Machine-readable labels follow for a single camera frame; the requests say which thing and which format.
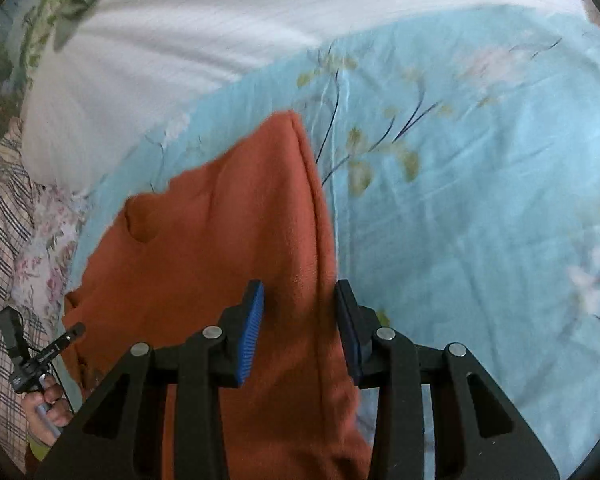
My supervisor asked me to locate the pink floral pillow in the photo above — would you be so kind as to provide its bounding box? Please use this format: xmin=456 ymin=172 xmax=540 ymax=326
xmin=12 ymin=186 xmax=87 ymax=336

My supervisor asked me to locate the white striped duvet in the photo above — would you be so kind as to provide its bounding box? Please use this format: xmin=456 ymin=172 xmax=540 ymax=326
xmin=22 ymin=0 xmax=586 ymax=192

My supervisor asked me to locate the person's left hand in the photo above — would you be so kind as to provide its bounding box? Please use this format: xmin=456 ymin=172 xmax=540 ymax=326
xmin=21 ymin=375 xmax=74 ymax=448

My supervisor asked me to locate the rust orange knit sweater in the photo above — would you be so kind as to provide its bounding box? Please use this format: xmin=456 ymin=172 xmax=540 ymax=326
xmin=64 ymin=112 xmax=370 ymax=479

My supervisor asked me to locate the light blue floral bedsheet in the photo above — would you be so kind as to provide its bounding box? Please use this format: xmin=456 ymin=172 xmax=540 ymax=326
xmin=69 ymin=6 xmax=600 ymax=477

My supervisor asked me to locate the plaid checked blanket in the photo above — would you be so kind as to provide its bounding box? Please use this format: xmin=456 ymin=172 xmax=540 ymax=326
xmin=0 ymin=118 xmax=42 ymax=471

